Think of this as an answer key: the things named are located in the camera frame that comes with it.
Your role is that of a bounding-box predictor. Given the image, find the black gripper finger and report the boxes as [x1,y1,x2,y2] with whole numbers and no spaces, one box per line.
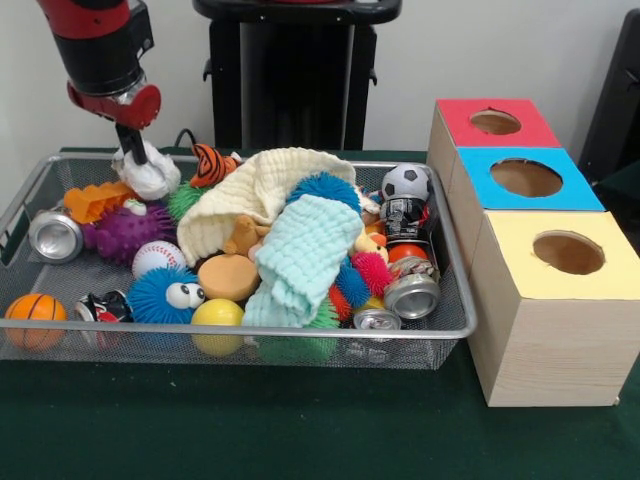
[115,122,149,168]

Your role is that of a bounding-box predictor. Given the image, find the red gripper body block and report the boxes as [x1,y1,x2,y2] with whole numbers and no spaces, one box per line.
[67,82,162,130]

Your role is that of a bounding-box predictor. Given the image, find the cream waffle cloth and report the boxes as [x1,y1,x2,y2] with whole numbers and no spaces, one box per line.
[177,148,376,268]

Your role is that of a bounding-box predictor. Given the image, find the light blue waffle cloth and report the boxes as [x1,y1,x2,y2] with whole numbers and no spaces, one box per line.
[243,195,364,329]

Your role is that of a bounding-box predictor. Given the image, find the shallow clear mesh bin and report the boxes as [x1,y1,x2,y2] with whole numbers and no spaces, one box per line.
[0,150,478,371]

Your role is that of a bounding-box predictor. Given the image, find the orange plastic toy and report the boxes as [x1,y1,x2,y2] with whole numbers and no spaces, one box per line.
[63,181,136,225]

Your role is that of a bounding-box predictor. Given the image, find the orange striped tiger toy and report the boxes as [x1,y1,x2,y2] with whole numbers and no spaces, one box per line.
[189,143,242,189]

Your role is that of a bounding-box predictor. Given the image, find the purple spiky ball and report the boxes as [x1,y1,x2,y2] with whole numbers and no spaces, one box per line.
[84,200,177,265]

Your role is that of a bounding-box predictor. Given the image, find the white baseball toy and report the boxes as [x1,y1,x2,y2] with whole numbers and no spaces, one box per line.
[133,241,186,279]

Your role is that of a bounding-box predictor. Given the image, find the blue spiky ball with eyes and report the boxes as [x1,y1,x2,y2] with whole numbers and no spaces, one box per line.
[127,265,209,326]

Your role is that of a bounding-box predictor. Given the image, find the yellow ball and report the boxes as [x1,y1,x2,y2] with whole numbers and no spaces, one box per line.
[191,299,249,358]

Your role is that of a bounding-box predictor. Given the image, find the orange basketball toy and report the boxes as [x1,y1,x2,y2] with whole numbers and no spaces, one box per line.
[5,293,69,351]

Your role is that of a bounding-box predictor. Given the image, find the black and white soccer ball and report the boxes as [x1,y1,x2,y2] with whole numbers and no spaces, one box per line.
[382,163,433,201]

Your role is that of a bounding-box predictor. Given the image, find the crushed silver soda can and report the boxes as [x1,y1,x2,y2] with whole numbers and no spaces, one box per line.
[384,272,441,321]

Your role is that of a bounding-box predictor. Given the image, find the dark green table cloth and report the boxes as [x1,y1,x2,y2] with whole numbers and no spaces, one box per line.
[0,147,640,480]

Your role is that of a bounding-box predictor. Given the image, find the black flat panel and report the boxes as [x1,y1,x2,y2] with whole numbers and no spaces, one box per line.
[578,8,640,186]

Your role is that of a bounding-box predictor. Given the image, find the green cloth side table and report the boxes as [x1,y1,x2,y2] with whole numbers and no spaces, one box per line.
[605,160,640,223]

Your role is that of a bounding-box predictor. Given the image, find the black pedestal stand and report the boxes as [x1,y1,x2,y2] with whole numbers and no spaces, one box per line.
[193,0,403,151]

